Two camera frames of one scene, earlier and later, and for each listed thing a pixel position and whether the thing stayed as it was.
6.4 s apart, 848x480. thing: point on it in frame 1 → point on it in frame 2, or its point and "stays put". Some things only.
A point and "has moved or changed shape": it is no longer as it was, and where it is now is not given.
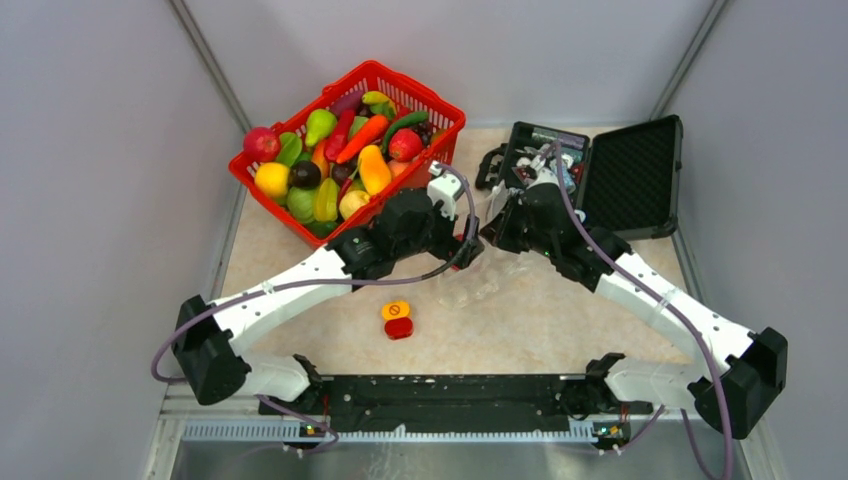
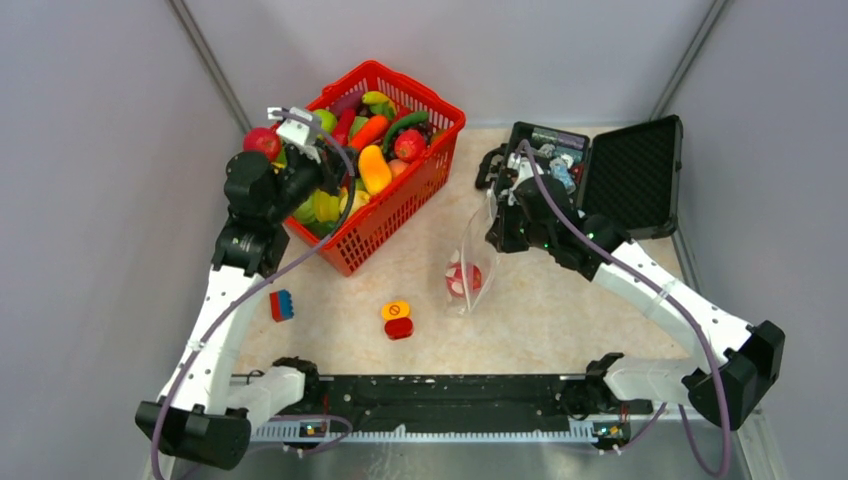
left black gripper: (460, 253) → (330, 167)
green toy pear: (321, 122) stays put
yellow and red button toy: (398, 325) stays put
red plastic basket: (375, 133) stays put
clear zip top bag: (492, 270) has moved or changed shape
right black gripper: (499, 229) stays put
